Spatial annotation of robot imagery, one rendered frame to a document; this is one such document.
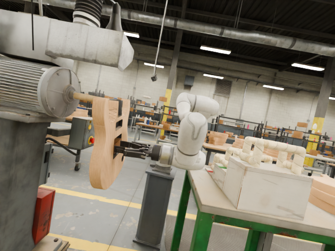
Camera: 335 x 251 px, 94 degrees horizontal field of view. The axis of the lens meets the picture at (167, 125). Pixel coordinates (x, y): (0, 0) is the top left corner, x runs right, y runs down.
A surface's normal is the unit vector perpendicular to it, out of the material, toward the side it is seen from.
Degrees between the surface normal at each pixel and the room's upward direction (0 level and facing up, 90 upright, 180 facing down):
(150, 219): 90
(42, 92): 98
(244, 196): 90
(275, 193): 90
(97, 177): 107
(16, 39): 90
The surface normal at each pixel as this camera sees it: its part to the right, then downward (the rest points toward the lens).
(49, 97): 0.83, 0.30
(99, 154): 0.02, -0.24
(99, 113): -0.05, 0.29
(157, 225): -0.15, 0.03
